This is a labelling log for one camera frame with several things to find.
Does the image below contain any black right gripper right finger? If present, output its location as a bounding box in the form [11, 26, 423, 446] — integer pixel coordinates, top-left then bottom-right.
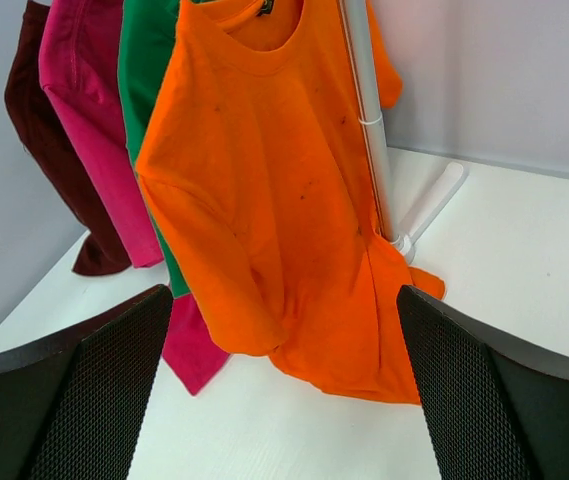
[397, 286, 569, 479]

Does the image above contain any orange t-shirt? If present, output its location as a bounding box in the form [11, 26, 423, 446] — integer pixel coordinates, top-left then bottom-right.
[136, 1, 445, 404]

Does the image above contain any maroon t-shirt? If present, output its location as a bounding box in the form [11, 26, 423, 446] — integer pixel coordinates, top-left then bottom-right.
[4, 1, 131, 277]

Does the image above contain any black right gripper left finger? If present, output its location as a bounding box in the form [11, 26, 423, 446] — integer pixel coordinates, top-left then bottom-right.
[0, 285, 173, 479]

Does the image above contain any green t-shirt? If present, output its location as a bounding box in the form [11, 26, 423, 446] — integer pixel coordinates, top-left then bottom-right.
[116, 0, 191, 300]

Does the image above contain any pink t-shirt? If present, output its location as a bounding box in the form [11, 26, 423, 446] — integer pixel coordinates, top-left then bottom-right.
[39, 1, 229, 395]

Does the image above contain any white metal clothes rack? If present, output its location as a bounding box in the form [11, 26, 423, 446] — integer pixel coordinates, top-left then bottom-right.
[339, 1, 468, 263]

